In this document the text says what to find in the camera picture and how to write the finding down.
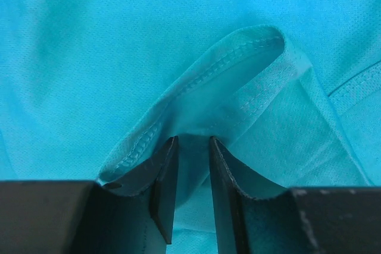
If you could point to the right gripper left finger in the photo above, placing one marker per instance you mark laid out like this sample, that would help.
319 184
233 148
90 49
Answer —
133 214

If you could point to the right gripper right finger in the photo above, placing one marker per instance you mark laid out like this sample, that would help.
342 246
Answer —
254 215

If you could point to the teal t shirt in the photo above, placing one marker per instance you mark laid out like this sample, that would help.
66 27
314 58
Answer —
90 88

